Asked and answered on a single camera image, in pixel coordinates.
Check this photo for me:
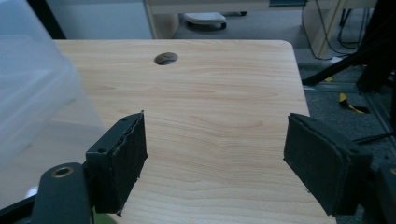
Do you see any metal floor rail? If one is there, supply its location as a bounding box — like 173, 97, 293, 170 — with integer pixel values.
362, 91, 396, 139

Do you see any white cabinet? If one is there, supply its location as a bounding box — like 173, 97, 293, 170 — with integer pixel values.
46, 0, 153, 40

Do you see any flat round floor device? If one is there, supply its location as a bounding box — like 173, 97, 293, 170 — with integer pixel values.
182, 11, 228, 33

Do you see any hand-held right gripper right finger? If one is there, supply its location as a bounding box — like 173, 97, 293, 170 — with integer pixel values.
283, 112, 374, 217

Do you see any clear plastic storage box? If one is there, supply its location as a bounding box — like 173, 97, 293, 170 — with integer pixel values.
0, 0, 107, 210

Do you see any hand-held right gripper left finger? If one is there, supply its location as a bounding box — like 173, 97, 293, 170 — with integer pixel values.
85, 110, 149, 217

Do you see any black metal stand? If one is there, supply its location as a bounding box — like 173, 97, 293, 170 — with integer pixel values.
26, 0, 67, 40
302, 46, 377, 87

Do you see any yellow black tape strip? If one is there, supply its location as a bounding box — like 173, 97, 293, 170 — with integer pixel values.
338, 91, 366, 115

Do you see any black cable under desk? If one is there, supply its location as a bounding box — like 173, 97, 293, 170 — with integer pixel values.
301, 0, 342, 61
336, 8, 372, 51

